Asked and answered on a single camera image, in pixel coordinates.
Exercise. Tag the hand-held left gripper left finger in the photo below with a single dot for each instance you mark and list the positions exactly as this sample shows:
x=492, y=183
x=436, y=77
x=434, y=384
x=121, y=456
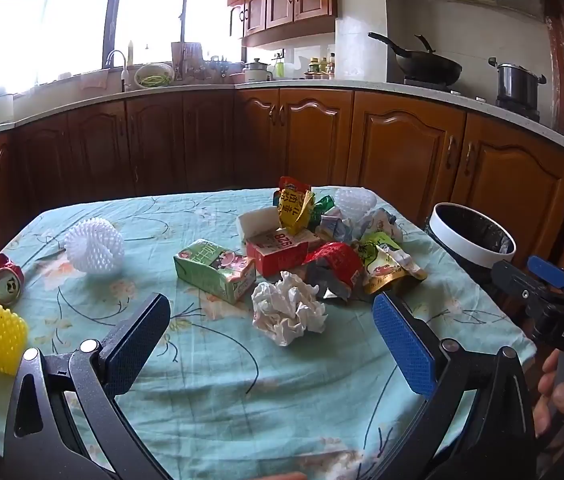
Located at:
x=137, y=341

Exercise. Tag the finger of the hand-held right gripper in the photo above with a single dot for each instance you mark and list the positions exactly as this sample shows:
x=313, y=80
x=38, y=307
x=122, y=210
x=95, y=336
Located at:
x=547, y=272
x=511, y=277

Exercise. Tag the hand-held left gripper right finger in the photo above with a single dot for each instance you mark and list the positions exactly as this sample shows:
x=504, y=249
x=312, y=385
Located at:
x=404, y=346

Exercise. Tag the white rimmed bin black liner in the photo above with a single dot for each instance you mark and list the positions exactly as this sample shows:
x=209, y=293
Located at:
x=461, y=248

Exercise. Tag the green yellow snack pouch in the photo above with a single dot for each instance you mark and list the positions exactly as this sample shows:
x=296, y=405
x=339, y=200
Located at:
x=386, y=267

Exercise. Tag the grey foil wrapper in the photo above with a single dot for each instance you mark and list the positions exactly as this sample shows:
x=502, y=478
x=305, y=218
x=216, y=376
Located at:
x=332, y=290

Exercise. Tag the red wrapper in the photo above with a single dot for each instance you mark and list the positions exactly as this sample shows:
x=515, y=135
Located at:
x=334, y=260

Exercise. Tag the white tissue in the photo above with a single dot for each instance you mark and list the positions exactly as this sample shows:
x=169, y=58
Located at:
x=287, y=310

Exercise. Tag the blue white wrapper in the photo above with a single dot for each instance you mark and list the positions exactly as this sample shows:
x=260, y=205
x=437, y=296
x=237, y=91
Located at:
x=341, y=227

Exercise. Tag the green wrapper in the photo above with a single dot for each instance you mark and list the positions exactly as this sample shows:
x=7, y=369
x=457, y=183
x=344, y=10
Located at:
x=323, y=207

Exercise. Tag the green drink carton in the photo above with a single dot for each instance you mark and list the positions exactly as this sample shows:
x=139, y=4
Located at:
x=209, y=270

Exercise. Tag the large white foam fruit net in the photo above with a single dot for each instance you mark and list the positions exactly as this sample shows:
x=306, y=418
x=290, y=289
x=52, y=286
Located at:
x=94, y=246

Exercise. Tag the teal floral tablecloth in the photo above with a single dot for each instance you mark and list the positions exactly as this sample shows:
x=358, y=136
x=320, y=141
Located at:
x=262, y=390

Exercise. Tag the small white foam fruit net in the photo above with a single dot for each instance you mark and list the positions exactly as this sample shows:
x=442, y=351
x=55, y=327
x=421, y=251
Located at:
x=354, y=202

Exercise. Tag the red and white carton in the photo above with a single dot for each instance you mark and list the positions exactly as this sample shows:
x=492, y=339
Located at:
x=277, y=255

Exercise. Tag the red yellow snack packet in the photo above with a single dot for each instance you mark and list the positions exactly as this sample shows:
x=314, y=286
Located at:
x=294, y=207

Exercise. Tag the dark steel cooking pot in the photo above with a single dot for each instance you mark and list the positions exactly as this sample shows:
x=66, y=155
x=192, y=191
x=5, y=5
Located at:
x=514, y=82

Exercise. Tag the black wok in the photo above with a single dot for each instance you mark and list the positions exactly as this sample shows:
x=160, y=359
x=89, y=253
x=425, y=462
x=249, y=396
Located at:
x=429, y=66

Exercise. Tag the wooden base cabinets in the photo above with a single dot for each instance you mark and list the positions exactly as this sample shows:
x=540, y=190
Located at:
x=312, y=135

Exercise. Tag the pale stone countertop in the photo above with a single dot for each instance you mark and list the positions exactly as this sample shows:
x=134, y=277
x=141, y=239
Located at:
x=371, y=86

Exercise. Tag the colander with green vegetables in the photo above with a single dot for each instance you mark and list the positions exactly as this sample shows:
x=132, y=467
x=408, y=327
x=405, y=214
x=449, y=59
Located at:
x=154, y=77

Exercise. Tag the chrome sink faucet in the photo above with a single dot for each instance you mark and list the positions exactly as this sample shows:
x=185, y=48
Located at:
x=123, y=67

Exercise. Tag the dark capped sauce bottle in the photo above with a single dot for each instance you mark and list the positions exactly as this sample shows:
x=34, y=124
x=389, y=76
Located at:
x=332, y=66

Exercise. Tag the yellow capped seasoning bottle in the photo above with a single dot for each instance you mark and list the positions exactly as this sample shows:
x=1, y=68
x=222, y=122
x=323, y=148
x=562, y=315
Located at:
x=324, y=68
x=315, y=68

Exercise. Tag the knife holder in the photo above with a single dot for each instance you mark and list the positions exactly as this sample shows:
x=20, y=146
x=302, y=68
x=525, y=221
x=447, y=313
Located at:
x=218, y=70

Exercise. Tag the wooden cutting board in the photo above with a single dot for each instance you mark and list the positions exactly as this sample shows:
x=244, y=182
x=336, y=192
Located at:
x=189, y=60

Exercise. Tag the white rice cooker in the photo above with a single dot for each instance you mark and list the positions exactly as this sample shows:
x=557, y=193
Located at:
x=257, y=72

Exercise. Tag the kitchen window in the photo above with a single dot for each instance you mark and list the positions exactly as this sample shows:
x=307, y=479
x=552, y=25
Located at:
x=62, y=25

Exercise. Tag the wooden wall cabinets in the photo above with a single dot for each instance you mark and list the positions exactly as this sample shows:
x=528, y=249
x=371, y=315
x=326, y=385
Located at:
x=287, y=2

